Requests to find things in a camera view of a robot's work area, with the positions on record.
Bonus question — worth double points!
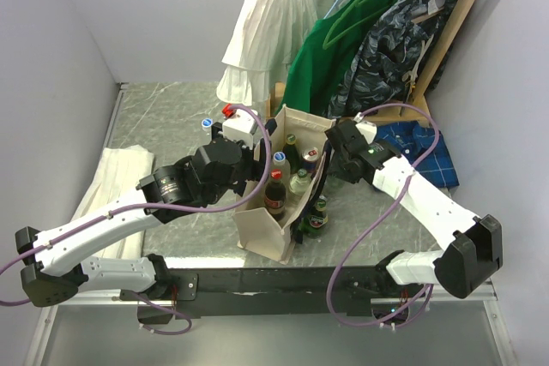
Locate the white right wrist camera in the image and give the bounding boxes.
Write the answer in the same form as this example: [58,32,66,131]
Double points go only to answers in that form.
[353,112,377,144]

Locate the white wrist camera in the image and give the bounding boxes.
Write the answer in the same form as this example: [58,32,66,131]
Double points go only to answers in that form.
[221,104,257,148]
[353,112,377,144]

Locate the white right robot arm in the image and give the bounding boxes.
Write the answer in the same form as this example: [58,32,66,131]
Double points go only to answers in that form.
[326,121,503,299]

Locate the green gold-capped glass bottle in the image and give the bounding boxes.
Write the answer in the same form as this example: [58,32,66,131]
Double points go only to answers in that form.
[283,134,302,174]

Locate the green garment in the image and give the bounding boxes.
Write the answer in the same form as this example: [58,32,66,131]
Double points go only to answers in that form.
[281,3,381,116]

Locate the white pleated skirt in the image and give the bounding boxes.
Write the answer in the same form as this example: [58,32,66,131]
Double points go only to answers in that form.
[216,0,334,106]

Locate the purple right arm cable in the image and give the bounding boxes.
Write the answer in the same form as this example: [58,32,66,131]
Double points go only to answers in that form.
[325,102,443,329]

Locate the green hanger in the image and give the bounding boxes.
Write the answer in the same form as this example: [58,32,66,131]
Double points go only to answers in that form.
[323,0,394,50]

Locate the beige canvas tote bag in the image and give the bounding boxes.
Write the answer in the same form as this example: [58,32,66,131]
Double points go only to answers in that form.
[233,107,335,264]

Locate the dark cola bottle red cap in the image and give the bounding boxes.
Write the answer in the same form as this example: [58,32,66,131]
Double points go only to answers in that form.
[263,169,287,221]

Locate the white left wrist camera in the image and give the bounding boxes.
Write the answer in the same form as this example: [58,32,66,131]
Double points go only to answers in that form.
[221,104,257,148]

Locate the dark patterned garment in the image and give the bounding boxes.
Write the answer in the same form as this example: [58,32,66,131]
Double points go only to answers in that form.
[326,0,458,118]

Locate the wooden clothes rack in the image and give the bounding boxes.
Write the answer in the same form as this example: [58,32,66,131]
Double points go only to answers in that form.
[264,0,502,129]

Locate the clear water bottle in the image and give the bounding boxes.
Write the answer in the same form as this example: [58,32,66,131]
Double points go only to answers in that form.
[271,152,291,185]
[201,117,214,134]

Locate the green beer bottle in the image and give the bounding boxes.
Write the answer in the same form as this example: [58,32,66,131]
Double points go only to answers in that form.
[301,195,328,238]

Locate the red bull can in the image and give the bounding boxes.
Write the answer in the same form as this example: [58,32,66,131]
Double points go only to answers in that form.
[302,147,321,174]

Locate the blue plaid shirt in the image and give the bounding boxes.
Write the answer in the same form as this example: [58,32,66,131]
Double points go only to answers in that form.
[375,121,459,189]

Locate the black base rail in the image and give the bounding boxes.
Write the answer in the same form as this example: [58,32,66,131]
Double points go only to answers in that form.
[142,266,421,319]

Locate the clear Chang soda bottle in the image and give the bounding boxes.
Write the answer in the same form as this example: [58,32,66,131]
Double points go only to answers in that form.
[326,176,345,190]
[288,169,311,204]

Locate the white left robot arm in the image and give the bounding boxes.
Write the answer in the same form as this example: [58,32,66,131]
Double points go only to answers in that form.
[15,137,267,308]

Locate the folded white cloth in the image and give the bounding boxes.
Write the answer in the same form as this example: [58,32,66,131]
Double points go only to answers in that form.
[72,145,154,259]

